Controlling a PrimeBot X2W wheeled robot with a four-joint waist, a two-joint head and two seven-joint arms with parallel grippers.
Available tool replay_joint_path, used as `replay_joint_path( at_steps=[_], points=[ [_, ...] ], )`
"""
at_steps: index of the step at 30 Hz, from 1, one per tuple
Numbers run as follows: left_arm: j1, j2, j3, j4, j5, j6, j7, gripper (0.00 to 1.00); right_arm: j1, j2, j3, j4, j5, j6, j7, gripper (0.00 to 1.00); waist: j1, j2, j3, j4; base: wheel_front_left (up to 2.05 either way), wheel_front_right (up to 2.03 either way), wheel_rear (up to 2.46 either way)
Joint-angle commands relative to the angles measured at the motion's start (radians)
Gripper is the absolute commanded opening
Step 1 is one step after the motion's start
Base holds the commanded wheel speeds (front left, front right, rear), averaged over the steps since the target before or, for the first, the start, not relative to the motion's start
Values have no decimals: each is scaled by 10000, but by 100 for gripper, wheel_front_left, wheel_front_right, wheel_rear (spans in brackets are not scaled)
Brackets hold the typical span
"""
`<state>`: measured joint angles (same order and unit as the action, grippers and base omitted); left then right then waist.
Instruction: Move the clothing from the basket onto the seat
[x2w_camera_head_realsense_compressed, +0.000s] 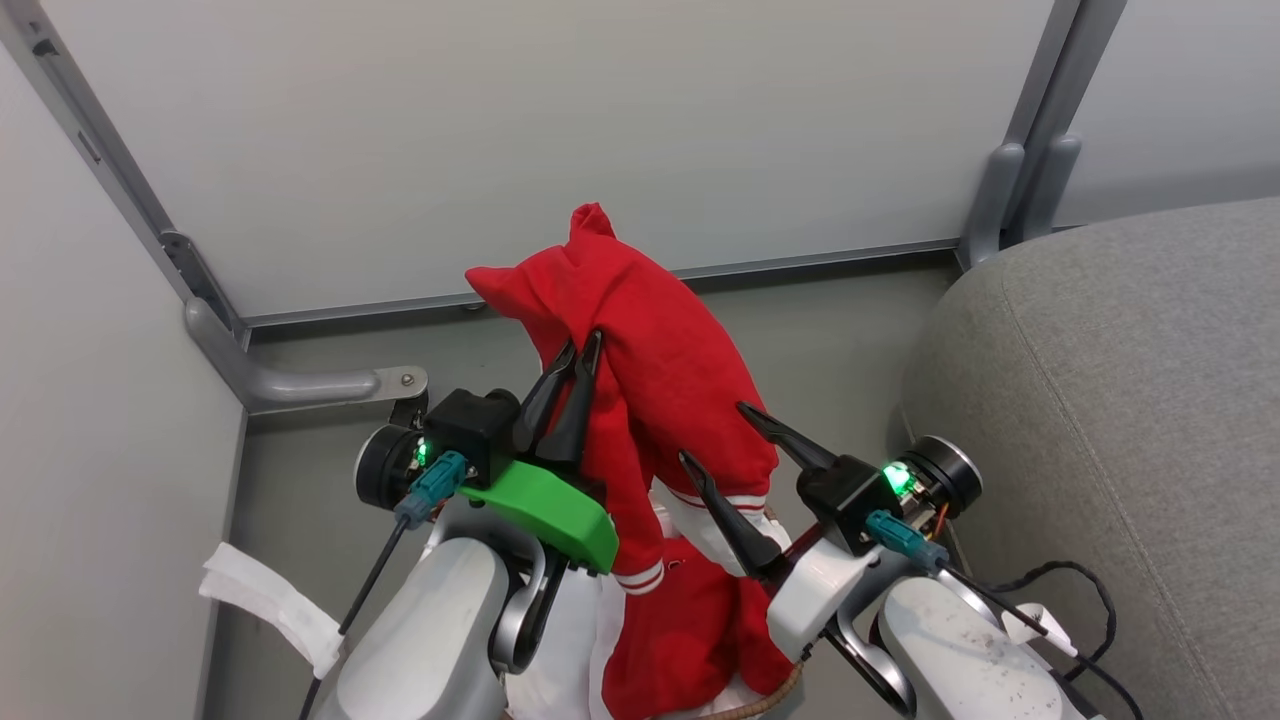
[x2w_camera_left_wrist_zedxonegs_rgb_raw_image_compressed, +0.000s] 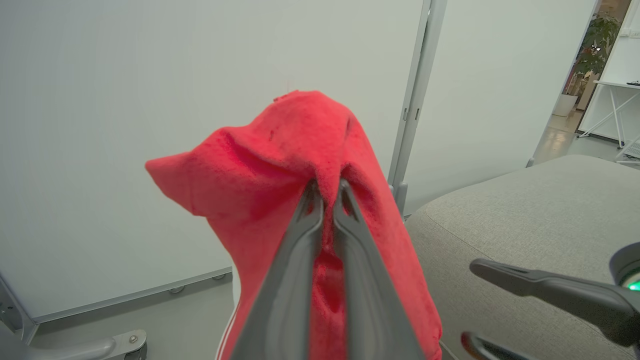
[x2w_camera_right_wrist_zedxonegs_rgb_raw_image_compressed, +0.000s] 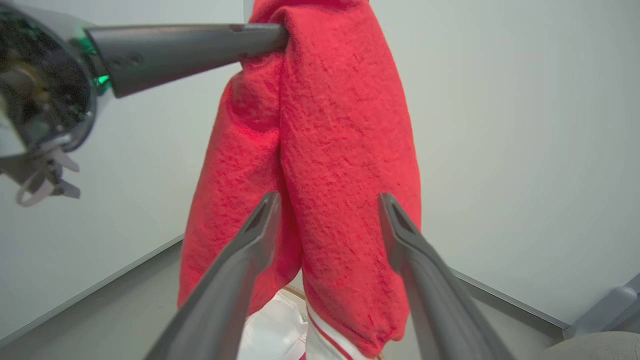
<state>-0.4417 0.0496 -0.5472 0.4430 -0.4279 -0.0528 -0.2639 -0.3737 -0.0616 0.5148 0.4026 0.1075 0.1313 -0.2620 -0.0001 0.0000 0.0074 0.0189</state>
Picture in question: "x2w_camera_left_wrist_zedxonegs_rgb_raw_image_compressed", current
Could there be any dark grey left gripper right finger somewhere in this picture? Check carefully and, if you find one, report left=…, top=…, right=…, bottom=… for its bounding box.
left=333, top=179, right=427, bottom=360

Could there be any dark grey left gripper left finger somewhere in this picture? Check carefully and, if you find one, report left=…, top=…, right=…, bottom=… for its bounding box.
left=230, top=180, right=326, bottom=360

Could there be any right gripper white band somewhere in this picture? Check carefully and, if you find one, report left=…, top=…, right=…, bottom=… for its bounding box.
left=469, top=242, right=640, bottom=347

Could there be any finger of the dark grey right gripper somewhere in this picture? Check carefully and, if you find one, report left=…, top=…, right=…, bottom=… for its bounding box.
left=460, top=330, right=538, bottom=360

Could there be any red garment with white stripes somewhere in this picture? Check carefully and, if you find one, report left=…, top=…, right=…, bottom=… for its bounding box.
left=145, top=90, right=443, bottom=360

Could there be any grey fabric sofa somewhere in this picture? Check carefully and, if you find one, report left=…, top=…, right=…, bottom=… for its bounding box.
left=405, top=154, right=640, bottom=360

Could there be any white plant pot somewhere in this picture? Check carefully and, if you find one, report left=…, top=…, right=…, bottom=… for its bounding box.
left=552, top=93, right=580, bottom=118

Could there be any grey partition foot with caster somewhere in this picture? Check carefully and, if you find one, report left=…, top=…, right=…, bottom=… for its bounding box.
left=0, top=320, right=149, bottom=360

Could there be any white table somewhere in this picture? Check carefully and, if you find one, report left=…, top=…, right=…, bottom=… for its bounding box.
left=576, top=79, right=640, bottom=151

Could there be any green potted plant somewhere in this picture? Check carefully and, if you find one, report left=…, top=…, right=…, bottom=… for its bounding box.
left=571, top=11, right=622, bottom=97

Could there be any grey partition bottom rail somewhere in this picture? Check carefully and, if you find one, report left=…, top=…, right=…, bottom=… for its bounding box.
left=30, top=267, right=234, bottom=324

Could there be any grey double partition post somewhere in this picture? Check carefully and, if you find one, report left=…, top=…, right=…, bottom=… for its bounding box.
left=387, top=0, right=449, bottom=217

